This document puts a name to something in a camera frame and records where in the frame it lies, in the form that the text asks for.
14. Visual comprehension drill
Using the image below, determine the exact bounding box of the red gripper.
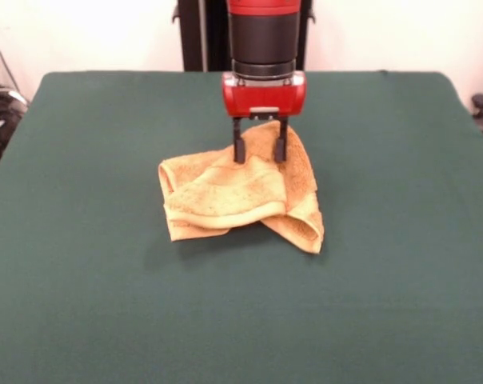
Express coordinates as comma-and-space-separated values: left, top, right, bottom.
221, 71, 309, 163

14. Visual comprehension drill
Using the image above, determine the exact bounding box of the yellow-orange terry towel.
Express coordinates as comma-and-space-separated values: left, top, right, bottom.
158, 119, 325, 255

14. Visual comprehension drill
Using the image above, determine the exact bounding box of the dark green table cloth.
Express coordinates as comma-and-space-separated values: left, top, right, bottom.
0, 70, 483, 384

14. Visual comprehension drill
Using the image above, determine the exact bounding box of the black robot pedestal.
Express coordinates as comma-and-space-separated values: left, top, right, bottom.
171, 0, 317, 73

